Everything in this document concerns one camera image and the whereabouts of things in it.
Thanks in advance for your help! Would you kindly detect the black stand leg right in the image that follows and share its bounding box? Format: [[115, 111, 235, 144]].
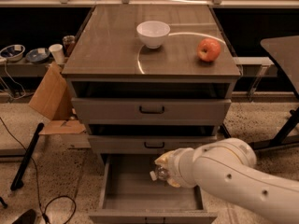
[[220, 124, 231, 138]]

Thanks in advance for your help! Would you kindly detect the middle grey drawer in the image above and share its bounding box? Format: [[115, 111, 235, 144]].
[[88, 124, 216, 154]]

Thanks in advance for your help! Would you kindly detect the black stand leg left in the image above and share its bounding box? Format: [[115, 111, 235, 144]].
[[10, 123, 44, 191]]

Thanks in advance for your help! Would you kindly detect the bottom grey drawer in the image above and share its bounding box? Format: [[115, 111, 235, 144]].
[[89, 154, 217, 224]]

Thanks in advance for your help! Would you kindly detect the grey drawer cabinet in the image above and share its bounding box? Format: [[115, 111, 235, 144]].
[[61, 4, 242, 170]]

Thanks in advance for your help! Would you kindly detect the flat cardboard piece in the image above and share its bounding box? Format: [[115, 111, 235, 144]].
[[40, 120, 85, 135]]

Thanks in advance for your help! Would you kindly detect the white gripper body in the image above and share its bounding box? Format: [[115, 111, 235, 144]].
[[168, 147, 196, 188]]

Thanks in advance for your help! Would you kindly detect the black floor cable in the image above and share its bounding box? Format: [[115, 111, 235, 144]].
[[0, 116, 78, 224]]

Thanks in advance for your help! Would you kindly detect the white paper cup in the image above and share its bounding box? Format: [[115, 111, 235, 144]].
[[49, 44, 64, 64]]

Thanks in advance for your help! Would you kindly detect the white cable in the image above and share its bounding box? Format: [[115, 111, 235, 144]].
[[0, 59, 27, 101]]

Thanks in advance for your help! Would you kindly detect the black stand leg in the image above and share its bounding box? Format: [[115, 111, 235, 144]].
[[220, 124, 231, 138], [10, 123, 44, 191]]

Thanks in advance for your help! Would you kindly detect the clear plastic water bottle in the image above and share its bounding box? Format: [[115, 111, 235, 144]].
[[149, 166, 169, 181]]

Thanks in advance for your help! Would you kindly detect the blue bowl with paper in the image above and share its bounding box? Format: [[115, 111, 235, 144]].
[[25, 48, 50, 63]]

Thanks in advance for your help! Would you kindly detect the glass jar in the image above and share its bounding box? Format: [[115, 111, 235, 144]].
[[63, 35, 76, 57]]

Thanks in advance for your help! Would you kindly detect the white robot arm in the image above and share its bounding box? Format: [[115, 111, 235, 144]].
[[151, 138, 299, 224]]

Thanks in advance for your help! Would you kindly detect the grey drawer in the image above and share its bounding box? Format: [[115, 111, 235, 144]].
[[89, 154, 217, 224], [73, 81, 231, 126], [88, 124, 216, 154]]

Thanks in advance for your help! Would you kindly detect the top grey drawer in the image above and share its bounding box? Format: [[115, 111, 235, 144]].
[[73, 81, 231, 126]]

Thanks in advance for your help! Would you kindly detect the red apple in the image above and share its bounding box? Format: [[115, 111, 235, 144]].
[[197, 38, 221, 63]]

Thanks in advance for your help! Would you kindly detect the white bowl with items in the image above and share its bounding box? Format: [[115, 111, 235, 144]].
[[0, 44, 25, 62]]

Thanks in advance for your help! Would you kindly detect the brown cardboard box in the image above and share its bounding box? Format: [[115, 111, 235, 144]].
[[29, 62, 72, 120]]

